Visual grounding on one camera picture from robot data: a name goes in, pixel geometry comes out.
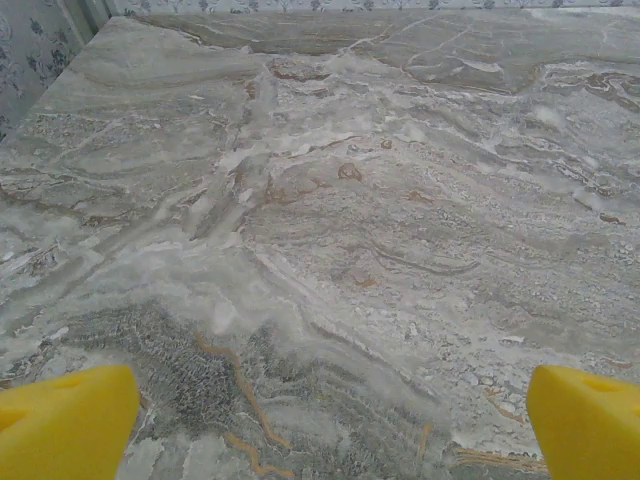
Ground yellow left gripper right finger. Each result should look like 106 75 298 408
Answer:
528 364 640 480

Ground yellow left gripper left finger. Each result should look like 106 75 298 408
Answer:
0 364 141 480

